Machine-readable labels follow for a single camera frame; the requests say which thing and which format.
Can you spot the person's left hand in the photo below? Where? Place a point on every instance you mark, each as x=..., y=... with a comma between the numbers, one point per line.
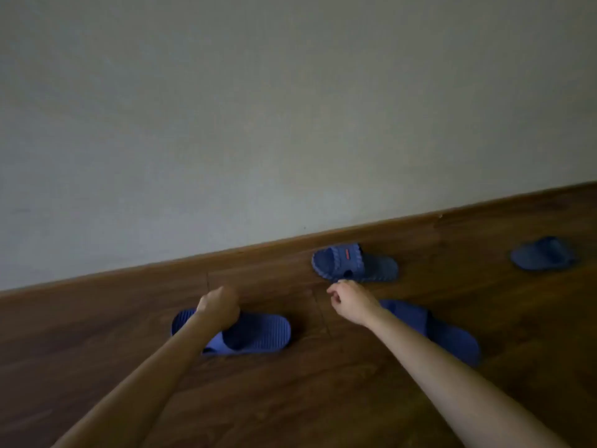
x=218, y=305

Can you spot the person's right hand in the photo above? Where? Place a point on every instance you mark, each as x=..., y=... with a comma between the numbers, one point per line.
x=353, y=303

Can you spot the person's right fingers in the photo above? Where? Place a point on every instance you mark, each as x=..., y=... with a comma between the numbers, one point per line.
x=336, y=293

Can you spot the person's left fingers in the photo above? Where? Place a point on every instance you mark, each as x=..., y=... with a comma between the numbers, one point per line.
x=231, y=305

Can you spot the person's right forearm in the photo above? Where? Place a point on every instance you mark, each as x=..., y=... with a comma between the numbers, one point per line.
x=457, y=391

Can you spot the person's left forearm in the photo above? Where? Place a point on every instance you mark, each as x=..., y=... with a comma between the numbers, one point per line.
x=140, y=391

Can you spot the blue slipper with red label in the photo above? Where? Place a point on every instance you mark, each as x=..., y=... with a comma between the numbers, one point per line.
x=352, y=263

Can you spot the blue ribbed slipper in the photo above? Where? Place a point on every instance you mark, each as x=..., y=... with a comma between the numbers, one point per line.
x=542, y=254
x=254, y=333
x=447, y=335

